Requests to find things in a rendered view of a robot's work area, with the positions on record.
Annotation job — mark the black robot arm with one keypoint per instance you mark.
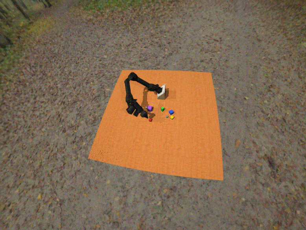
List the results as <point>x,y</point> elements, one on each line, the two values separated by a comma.
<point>132,104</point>

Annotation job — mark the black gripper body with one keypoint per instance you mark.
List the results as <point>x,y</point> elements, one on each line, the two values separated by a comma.
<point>140,109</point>

